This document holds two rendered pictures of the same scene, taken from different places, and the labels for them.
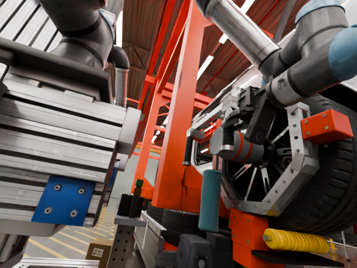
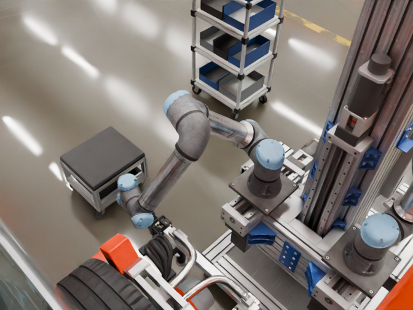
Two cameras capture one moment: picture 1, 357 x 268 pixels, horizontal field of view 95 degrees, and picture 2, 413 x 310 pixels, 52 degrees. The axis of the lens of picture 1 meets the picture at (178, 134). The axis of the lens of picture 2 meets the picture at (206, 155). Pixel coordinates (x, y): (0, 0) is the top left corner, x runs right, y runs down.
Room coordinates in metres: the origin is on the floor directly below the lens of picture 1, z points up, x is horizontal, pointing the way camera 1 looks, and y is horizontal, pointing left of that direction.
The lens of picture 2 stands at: (1.24, -0.50, 2.28)
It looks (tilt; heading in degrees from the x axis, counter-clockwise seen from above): 48 degrees down; 150
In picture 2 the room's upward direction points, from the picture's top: 2 degrees clockwise
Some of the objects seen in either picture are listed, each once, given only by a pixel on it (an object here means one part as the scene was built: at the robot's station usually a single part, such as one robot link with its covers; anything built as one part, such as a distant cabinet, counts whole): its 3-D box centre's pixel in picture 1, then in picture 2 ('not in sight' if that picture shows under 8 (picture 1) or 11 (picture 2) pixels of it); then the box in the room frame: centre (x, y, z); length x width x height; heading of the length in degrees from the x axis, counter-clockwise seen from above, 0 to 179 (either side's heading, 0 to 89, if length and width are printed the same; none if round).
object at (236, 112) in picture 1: (238, 116); not in sight; (0.42, -0.16, 0.83); 0.09 x 0.05 x 0.02; 26
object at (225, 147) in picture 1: (228, 129); (180, 251); (0.50, -0.16, 0.83); 0.04 x 0.04 x 0.16
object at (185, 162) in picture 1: (188, 150); not in sight; (0.83, -0.07, 0.83); 0.04 x 0.04 x 0.16
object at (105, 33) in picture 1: (89, 38); (268, 158); (0.36, 0.31, 0.98); 0.13 x 0.12 x 0.14; 178
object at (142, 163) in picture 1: (149, 131); not in sight; (3.03, 0.59, 1.75); 0.19 x 0.19 x 2.45; 17
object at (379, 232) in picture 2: not in sight; (377, 234); (0.85, 0.45, 0.98); 0.13 x 0.12 x 0.14; 92
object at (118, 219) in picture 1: (128, 216); not in sight; (1.20, 0.24, 0.44); 0.43 x 0.17 x 0.03; 17
